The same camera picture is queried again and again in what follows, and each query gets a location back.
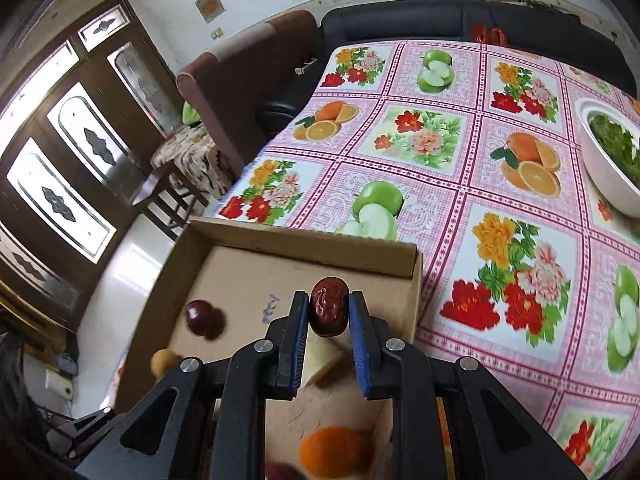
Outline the orange mandarin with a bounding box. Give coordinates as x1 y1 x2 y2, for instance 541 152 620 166
298 427 374 479

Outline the dark red jujube date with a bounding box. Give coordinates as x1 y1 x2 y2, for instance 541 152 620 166
309 276 349 337

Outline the tan longan fruit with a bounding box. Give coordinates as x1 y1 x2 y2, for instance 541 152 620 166
150 348 182 380

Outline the brown cardboard tray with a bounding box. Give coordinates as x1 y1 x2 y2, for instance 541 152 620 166
115 218 422 478

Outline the wooden side table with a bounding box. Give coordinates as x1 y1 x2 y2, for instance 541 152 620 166
131 160 208 242

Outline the pink fruit-print tablecloth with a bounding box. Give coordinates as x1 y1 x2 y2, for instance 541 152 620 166
216 40 639 479

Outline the white bowl of greens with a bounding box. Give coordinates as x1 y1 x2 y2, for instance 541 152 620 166
573 98 639 219

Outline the black leather sofa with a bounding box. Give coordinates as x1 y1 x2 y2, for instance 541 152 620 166
255 0 637 139

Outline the wooden glass-panel door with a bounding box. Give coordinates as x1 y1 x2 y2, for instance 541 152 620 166
1 0 181 331

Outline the maroon armchair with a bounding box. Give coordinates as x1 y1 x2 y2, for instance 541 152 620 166
176 10 318 178

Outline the red item on sofa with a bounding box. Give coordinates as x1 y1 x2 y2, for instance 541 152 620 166
472 24 508 47

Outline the small wall plaque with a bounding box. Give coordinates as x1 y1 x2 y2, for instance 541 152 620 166
195 0 224 23

